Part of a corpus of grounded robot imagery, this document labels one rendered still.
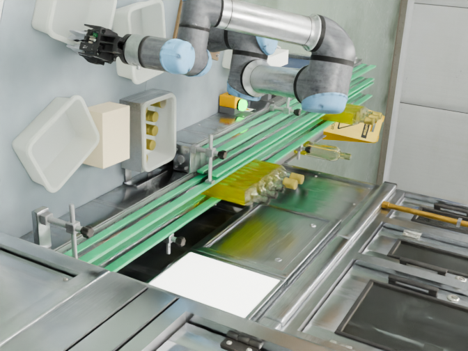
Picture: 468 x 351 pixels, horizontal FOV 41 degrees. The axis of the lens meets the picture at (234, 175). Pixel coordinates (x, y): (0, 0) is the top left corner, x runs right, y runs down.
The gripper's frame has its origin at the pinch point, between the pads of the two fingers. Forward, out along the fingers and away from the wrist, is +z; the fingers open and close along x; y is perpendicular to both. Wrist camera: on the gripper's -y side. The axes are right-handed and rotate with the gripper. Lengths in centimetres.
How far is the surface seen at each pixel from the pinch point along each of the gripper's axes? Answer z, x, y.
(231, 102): -1, 0, -90
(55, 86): 5.6, 11.6, -3.0
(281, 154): -15, 15, -116
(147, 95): 1.9, 6.9, -38.8
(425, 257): -82, 39, -95
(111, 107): 0.6, 13.5, -21.0
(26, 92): 5.6, 15.1, 6.2
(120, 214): -7, 43, -25
